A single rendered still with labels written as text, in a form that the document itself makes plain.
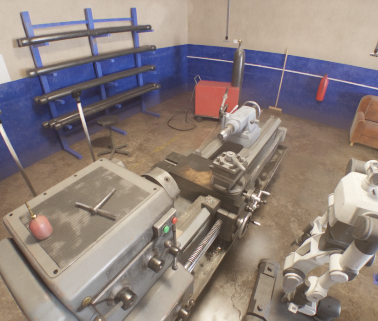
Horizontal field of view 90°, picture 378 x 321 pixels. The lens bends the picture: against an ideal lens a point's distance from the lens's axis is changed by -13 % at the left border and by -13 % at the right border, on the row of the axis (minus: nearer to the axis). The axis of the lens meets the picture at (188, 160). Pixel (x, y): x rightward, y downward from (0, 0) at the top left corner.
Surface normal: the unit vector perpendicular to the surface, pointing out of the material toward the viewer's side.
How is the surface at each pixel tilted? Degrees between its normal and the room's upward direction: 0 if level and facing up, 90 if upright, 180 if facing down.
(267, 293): 0
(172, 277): 32
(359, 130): 90
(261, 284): 0
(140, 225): 45
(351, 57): 90
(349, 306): 0
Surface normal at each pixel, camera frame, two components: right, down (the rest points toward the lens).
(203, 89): -0.25, 0.55
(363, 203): -0.29, -0.28
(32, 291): 0.00, -0.82
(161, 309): 0.44, -0.52
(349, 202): -0.88, -0.37
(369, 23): -0.57, 0.47
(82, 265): 0.58, -0.35
